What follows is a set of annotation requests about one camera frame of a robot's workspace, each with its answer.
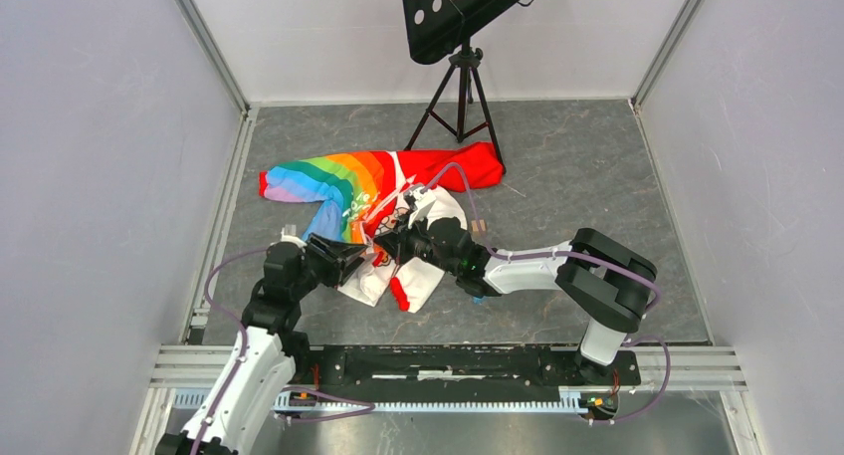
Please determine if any rainbow cartoon zip jacket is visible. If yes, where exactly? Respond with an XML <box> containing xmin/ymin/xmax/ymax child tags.
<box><xmin>258</xmin><ymin>142</ymin><xmax>504</xmax><ymax>313</ymax></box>

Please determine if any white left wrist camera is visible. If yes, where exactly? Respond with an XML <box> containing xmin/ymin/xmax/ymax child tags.
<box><xmin>280</xmin><ymin>224</ymin><xmax>306</xmax><ymax>248</ymax></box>

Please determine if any small wooden cube block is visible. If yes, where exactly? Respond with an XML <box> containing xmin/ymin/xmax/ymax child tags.
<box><xmin>471</xmin><ymin>219</ymin><xmax>487</xmax><ymax>233</ymax></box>

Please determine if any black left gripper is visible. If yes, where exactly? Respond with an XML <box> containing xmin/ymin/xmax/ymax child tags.
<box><xmin>290</xmin><ymin>232</ymin><xmax>367</xmax><ymax>300</ymax></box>

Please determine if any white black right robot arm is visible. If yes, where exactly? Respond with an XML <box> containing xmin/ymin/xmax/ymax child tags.
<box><xmin>374</xmin><ymin>218</ymin><xmax>659</xmax><ymax>383</ymax></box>

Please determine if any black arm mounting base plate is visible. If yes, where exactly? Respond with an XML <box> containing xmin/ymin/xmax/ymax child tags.
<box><xmin>292</xmin><ymin>344</ymin><xmax>642</xmax><ymax>403</ymax></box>

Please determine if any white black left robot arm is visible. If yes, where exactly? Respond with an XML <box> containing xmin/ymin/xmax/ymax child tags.
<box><xmin>154</xmin><ymin>234</ymin><xmax>367</xmax><ymax>454</ymax></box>

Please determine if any black music stand tripod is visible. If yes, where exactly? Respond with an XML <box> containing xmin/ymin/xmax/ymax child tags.
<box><xmin>402</xmin><ymin>0</ymin><xmax>533</xmax><ymax>162</ymax></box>

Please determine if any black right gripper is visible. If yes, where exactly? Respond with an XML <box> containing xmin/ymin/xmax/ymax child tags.
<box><xmin>374</xmin><ymin>209</ymin><xmax>460</xmax><ymax>277</ymax></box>

